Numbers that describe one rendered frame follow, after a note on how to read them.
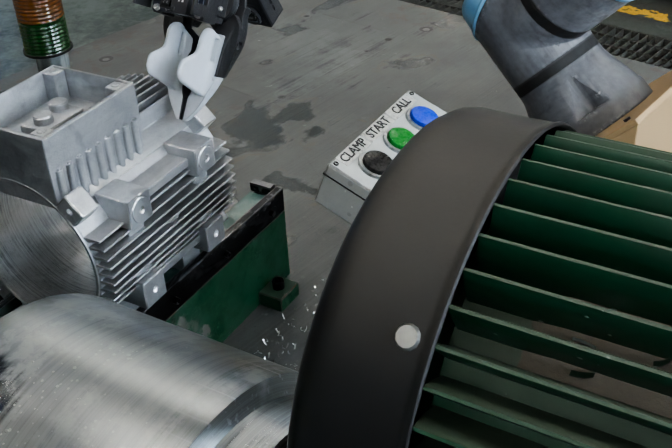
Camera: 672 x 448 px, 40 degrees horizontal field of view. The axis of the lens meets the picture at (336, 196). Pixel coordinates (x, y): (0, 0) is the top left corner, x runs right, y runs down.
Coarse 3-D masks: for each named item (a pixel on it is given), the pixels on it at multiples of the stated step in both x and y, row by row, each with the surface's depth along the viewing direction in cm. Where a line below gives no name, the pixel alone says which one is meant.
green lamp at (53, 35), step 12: (24, 24) 117; (48, 24) 117; (60, 24) 119; (24, 36) 118; (36, 36) 118; (48, 36) 118; (60, 36) 119; (24, 48) 120; (36, 48) 119; (48, 48) 119; (60, 48) 120
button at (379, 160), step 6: (372, 150) 87; (366, 156) 86; (372, 156) 86; (378, 156) 86; (384, 156) 86; (366, 162) 85; (372, 162) 85; (378, 162) 85; (384, 162) 86; (390, 162) 86; (372, 168) 85; (378, 168) 85; (384, 168) 85; (378, 174) 85
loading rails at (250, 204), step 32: (256, 192) 111; (224, 224) 105; (256, 224) 106; (224, 256) 102; (256, 256) 108; (288, 256) 115; (192, 288) 98; (224, 288) 103; (256, 288) 110; (288, 288) 111; (192, 320) 99; (224, 320) 105
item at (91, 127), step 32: (0, 96) 84; (32, 96) 87; (64, 96) 89; (96, 96) 88; (128, 96) 85; (0, 128) 79; (32, 128) 82; (64, 128) 78; (96, 128) 82; (128, 128) 85; (0, 160) 81; (32, 160) 78; (64, 160) 79; (96, 160) 83; (32, 192) 81; (64, 192) 80
